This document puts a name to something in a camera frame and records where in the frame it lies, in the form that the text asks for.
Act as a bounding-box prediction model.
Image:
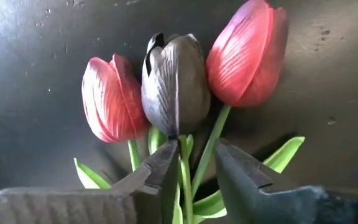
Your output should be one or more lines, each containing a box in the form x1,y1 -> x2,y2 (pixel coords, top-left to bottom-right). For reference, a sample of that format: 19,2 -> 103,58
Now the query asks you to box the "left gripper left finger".
0,139 -> 180,224

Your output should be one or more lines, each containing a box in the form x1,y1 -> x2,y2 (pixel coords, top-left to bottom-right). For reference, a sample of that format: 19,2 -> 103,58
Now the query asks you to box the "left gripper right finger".
215,139 -> 358,224

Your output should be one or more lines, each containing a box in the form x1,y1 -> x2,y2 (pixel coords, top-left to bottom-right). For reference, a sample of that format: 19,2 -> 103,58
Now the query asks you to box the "red artificial tulip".
73,52 -> 150,190
192,0 -> 306,224

